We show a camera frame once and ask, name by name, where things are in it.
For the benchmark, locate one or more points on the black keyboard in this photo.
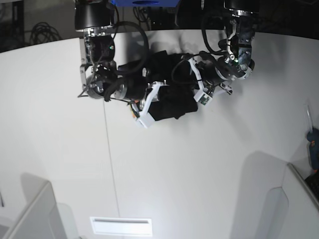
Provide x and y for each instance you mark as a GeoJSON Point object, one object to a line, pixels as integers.
{"type": "Point", "coordinates": [313, 183]}

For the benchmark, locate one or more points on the blue glue gun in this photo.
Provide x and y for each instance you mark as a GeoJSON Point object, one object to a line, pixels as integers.
{"type": "Point", "coordinates": [313, 146]}

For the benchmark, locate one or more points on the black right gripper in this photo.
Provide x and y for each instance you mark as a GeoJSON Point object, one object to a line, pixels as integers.
{"type": "Point", "coordinates": [134, 89]}

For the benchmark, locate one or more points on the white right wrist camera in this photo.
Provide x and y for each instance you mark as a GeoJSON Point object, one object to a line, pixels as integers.
{"type": "Point", "coordinates": [142, 116]}

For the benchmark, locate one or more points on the black T-shirt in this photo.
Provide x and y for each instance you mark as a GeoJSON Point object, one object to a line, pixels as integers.
{"type": "Point", "coordinates": [176, 98]}

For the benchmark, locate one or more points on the white label plate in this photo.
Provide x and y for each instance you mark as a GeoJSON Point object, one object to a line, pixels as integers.
{"type": "Point", "coordinates": [130, 227]}

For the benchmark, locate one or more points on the blue box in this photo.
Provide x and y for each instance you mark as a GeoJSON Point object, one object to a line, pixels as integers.
{"type": "Point", "coordinates": [150, 3]}

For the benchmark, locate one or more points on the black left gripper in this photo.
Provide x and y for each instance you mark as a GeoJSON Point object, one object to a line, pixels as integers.
{"type": "Point", "coordinates": [209, 74]}

